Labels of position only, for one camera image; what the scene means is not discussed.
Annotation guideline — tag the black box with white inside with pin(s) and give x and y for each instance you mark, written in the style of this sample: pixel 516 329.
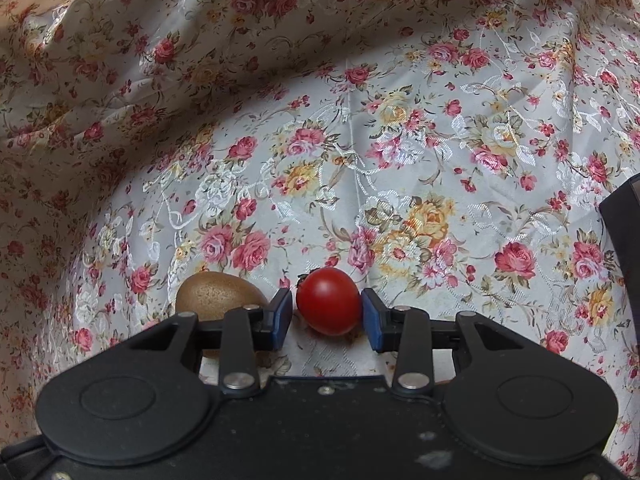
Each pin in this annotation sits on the black box with white inside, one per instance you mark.
pixel 622 270

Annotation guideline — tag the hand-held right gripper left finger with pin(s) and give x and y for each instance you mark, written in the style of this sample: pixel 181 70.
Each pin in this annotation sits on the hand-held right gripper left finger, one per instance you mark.
pixel 282 317

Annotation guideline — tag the brown kiwi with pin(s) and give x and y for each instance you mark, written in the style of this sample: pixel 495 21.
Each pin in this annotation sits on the brown kiwi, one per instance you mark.
pixel 220 292

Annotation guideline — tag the red tomato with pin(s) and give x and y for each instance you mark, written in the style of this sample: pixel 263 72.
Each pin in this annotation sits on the red tomato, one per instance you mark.
pixel 327 300

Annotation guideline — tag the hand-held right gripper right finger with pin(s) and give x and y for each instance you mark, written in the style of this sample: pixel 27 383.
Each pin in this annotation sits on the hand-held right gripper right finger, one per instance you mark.
pixel 372 320

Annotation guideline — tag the white floral bedspread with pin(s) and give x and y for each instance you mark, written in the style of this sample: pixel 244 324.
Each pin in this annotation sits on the white floral bedspread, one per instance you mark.
pixel 425 160

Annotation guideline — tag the cream small-floral cloth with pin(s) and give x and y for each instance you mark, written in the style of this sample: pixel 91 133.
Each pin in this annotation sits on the cream small-floral cloth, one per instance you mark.
pixel 90 85

